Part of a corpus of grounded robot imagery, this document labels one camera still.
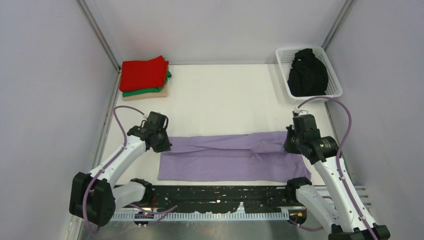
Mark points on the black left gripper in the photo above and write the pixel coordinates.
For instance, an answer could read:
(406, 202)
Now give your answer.
(165, 146)

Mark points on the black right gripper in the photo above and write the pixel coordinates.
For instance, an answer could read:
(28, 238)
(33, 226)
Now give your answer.
(287, 147)

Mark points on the lavender t-shirt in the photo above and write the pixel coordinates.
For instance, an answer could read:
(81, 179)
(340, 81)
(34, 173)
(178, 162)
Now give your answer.
(258, 156)

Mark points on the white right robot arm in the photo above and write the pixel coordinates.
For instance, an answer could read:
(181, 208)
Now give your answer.
(345, 217)

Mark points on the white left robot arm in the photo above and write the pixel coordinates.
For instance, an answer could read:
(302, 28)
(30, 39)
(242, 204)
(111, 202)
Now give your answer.
(95, 196)

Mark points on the beige folded t-shirt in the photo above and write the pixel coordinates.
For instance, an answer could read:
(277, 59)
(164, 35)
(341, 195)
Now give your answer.
(151, 95)

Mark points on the green folded t-shirt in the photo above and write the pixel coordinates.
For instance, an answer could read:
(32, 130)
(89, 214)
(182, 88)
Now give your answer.
(148, 90)

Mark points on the red folded t-shirt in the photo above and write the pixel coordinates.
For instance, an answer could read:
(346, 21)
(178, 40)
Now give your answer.
(143, 74)

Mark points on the black t-shirt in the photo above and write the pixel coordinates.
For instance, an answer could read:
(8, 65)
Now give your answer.
(308, 76)

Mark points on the white plastic basket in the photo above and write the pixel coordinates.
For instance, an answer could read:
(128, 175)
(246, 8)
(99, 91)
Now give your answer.
(285, 57)

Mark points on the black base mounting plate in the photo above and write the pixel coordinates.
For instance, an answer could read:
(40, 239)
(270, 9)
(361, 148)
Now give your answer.
(218, 199)

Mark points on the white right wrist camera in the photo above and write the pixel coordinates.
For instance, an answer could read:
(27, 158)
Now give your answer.
(299, 112)

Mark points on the white slotted cable duct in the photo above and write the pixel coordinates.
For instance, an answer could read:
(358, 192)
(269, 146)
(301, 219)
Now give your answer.
(239, 215)

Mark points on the right aluminium corner post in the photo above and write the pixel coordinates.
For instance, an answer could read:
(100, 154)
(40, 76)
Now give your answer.
(338, 22)

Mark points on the aluminium corner post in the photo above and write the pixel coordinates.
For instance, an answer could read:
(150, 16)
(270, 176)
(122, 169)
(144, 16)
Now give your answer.
(97, 30)
(338, 22)

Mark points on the left aluminium corner post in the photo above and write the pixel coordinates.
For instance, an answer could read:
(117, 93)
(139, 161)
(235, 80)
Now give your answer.
(97, 30)

